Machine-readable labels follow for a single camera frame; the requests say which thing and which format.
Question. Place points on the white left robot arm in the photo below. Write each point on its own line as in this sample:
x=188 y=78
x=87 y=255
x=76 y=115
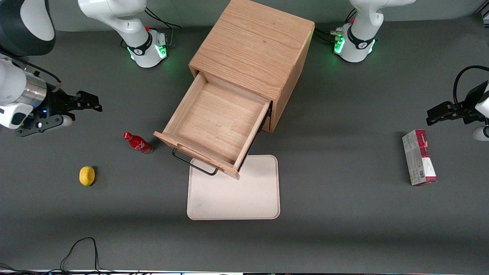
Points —
x=359 y=42

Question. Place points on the yellow lemon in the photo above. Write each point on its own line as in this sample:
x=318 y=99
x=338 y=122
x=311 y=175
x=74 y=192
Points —
x=87 y=176

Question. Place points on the cream rectangular tray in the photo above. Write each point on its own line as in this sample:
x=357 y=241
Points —
x=244 y=194

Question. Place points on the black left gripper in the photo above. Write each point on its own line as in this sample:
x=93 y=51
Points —
x=472 y=102

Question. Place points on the red cola bottle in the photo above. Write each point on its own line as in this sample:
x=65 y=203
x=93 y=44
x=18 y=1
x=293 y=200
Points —
x=139 y=144

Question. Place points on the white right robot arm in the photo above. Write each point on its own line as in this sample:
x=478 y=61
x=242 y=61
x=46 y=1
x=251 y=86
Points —
x=114 y=11

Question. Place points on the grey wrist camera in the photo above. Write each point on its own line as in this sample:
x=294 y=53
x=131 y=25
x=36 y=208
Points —
x=480 y=133
x=42 y=125

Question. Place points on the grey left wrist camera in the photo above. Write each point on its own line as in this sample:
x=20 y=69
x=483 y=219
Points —
x=480 y=133

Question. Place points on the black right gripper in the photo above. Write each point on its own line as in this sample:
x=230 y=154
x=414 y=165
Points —
x=54 y=105

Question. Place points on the grey and red carton box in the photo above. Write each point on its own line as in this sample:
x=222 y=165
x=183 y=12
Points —
x=418 y=160

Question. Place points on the wooden drawer cabinet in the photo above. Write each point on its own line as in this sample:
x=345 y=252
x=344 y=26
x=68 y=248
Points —
x=259 y=42

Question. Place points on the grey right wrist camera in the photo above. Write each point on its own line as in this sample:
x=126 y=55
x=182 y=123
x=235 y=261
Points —
x=42 y=125

